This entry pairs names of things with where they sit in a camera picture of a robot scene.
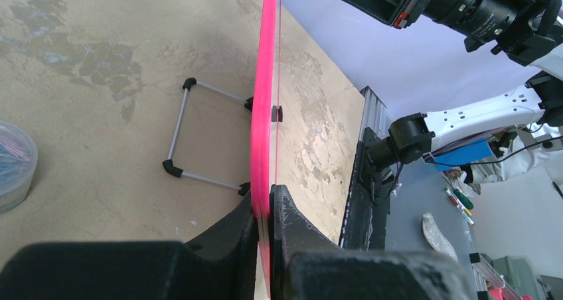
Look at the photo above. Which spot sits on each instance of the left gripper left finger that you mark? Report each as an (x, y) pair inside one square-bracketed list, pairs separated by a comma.
[(220, 263)]

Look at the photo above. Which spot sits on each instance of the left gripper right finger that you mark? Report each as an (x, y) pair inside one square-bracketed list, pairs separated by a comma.
[(305, 264)]

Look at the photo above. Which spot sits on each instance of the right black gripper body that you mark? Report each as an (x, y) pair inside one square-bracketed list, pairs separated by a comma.
[(408, 13)]

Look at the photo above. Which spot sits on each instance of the pink-framed whiteboard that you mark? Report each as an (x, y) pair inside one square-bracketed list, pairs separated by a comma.
[(260, 134)]

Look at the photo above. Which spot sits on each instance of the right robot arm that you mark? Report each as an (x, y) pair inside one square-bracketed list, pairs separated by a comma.
[(519, 83)]

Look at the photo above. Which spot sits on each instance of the right black whiteboard foot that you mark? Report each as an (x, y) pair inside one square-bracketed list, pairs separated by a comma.
[(277, 114)]

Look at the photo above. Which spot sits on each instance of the grey sole-shaped object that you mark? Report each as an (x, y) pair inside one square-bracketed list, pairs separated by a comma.
[(436, 238)]

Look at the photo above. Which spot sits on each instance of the coloured pens on desk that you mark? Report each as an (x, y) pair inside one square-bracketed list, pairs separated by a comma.
[(458, 204)]

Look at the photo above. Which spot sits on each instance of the small clear plastic jar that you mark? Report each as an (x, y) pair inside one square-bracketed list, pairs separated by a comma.
[(19, 156)]

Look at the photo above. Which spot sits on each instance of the wire whiteboard stand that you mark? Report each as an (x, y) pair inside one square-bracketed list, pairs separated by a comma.
[(210, 142)]

